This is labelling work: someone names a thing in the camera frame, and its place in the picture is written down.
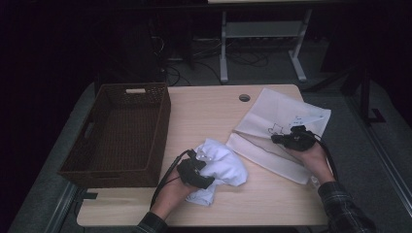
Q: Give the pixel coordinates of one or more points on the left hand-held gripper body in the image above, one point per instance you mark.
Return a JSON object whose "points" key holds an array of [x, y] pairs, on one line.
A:
{"points": [[189, 171]]}

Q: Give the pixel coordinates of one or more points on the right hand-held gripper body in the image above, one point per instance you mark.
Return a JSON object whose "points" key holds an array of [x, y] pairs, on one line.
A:
{"points": [[299, 140]]}

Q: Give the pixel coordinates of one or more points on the white garment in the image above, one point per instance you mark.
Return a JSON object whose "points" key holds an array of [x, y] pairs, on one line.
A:
{"points": [[226, 168]]}

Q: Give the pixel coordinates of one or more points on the brown woven basket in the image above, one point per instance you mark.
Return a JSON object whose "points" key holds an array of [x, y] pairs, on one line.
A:
{"points": [[81, 155]]}

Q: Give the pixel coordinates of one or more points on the person's right hand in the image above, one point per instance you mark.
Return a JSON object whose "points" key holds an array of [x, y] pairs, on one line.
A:
{"points": [[312, 161]]}

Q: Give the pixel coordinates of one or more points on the person's left hand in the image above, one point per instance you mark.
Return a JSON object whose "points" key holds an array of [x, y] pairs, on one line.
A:
{"points": [[175, 194]]}

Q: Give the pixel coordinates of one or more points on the black metal stand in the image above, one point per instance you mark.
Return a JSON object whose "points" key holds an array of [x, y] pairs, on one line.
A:
{"points": [[366, 97]]}

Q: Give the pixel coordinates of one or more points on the dark tape strip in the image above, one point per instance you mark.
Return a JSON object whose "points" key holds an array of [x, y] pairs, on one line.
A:
{"points": [[90, 195]]}

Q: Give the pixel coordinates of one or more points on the aluminium frame rail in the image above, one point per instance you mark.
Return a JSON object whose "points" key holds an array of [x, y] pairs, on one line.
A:
{"points": [[385, 161], [61, 207]]}

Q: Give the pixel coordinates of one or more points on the white metal desk frame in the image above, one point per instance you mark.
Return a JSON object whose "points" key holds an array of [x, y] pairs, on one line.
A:
{"points": [[264, 30]]}

